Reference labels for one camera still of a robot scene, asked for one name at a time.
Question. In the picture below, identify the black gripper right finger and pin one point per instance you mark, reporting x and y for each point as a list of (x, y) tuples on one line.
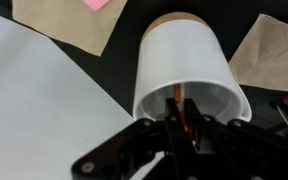
[(244, 150)]

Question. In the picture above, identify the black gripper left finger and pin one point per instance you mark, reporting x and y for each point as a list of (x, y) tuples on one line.
[(134, 150)]

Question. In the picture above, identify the orange marker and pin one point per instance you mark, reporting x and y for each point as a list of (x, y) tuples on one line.
[(177, 93)]

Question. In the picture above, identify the brown paper napkin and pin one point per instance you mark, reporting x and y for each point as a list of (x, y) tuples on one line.
[(270, 56), (50, 23)]

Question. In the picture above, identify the white flat panel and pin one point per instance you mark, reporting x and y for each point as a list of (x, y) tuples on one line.
[(34, 116)]

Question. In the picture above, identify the white mug with cork base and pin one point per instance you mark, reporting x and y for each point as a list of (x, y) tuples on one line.
[(184, 53)]

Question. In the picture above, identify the pink sticky note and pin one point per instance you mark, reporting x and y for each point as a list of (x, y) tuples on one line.
[(95, 4)]

